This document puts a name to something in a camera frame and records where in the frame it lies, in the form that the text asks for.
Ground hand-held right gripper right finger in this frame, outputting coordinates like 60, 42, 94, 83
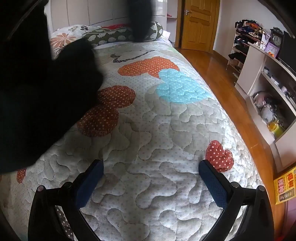
198, 159, 275, 241

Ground floral pillow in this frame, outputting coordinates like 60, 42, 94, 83
50, 25, 100, 59

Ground grey cloud-pattern pillow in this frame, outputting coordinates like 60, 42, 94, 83
82, 21, 163, 45

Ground white shoe rack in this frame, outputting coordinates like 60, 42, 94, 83
227, 20, 271, 79

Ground black television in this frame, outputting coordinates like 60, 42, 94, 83
277, 30, 296, 75

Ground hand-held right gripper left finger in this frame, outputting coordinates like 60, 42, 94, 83
28, 159, 104, 241

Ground white wardrobe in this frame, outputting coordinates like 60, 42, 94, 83
50, 0, 167, 32

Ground red pillow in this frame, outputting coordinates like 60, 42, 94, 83
102, 23, 130, 30

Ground white shelf unit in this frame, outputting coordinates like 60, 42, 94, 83
235, 42, 296, 172

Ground wooden door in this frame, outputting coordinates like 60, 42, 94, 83
180, 0, 220, 52

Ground black pants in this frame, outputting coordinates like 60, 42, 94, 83
0, 0, 154, 174

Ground yellow green jar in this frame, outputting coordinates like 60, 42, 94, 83
268, 120, 284, 137

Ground heart print quilted blanket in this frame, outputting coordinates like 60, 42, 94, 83
0, 42, 266, 241

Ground black ornate clock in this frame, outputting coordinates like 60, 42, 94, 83
270, 27, 284, 47

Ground pink white bag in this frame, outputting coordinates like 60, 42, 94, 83
253, 91, 273, 108

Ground yellow cardboard box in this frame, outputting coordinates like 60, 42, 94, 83
273, 166, 296, 204

